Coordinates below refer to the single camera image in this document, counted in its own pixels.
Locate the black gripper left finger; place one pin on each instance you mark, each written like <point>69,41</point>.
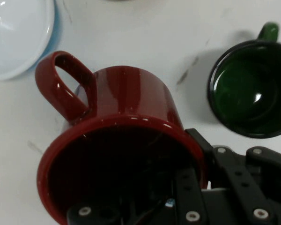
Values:
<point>189,197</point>

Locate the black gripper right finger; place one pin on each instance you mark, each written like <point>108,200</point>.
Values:
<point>260,178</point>

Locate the red speckled mug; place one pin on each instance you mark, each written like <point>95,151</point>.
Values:
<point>131,93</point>

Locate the dark green enamel mug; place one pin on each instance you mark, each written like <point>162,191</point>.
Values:
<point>243,93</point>

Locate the blue bowl with white inside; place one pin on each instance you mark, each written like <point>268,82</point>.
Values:
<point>14,35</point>

